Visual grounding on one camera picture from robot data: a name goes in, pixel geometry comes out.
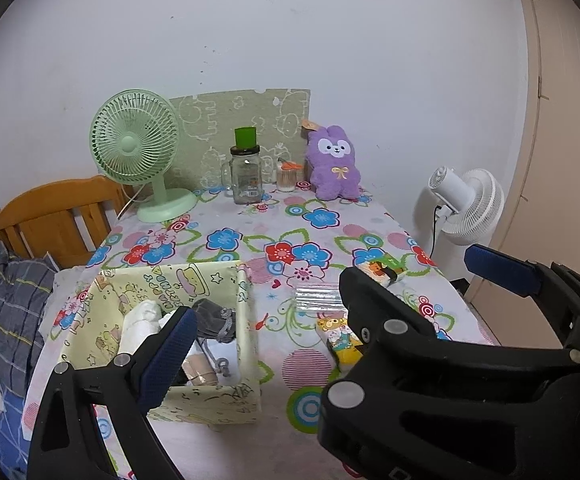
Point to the clear plastic bag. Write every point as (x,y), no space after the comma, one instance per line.
(315,297)

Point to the blue bed sheet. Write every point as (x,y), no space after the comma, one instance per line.
(5,440)

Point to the purple plush bunny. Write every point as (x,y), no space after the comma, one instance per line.
(335,175)

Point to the yellow printed storage box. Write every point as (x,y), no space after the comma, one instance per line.
(205,405)

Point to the grey plaid cloth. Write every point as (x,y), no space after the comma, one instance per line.
(15,300)

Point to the cartoon print tissue packet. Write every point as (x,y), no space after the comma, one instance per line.
(340,342)

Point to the grey fabric pouch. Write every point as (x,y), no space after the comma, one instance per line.
(212,317)

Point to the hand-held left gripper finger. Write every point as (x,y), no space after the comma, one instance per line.
(162,360)

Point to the beige door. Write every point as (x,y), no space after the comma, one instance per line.
(559,160)

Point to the small jar with orange lid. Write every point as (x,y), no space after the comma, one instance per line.
(286,180)

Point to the glass jar with green lid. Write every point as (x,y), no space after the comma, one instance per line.
(245,180)

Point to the green printed board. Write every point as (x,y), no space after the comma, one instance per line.
(270,110)

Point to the white standing fan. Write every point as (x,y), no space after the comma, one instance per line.
(474,210)

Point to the brown hang tag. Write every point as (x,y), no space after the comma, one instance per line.
(309,124)

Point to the sushi print tissue packet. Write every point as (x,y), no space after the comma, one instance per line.
(382,271)

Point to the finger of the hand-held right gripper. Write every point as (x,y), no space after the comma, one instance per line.
(499,270)
(369,310)

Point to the green desk fan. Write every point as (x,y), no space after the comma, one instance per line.
(130,142)

